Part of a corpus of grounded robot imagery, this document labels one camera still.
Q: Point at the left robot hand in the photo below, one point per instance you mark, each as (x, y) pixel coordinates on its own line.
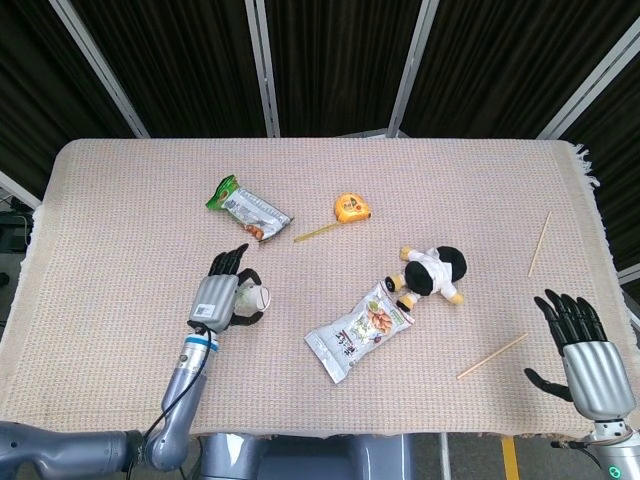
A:
(217, 295)

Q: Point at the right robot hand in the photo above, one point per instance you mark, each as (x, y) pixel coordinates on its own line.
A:
(585, 360)

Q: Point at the white paper cup green print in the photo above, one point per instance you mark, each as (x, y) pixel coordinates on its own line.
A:
(252, 298)

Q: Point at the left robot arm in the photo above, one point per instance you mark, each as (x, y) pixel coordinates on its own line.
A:
(150, 425)

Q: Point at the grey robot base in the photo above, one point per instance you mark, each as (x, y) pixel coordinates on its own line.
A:
(305, 457)

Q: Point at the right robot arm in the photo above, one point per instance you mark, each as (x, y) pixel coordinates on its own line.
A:
(607, 447)

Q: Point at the green snack bag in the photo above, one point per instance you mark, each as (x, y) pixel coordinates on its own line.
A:
(250, 210)

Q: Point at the wooden chopstick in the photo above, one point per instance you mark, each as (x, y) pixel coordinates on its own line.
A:
(492, 356)
(540, 243)

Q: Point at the silver snack bag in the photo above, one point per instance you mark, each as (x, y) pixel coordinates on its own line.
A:
(355, 332)

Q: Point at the yellow tape measure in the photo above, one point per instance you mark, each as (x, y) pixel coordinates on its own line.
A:
(352, 208)

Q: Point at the black white plush toy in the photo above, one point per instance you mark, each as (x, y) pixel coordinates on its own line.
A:
(432, 272)

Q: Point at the woven beige tablecloth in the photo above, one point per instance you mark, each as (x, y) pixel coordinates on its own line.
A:
(350, 165)

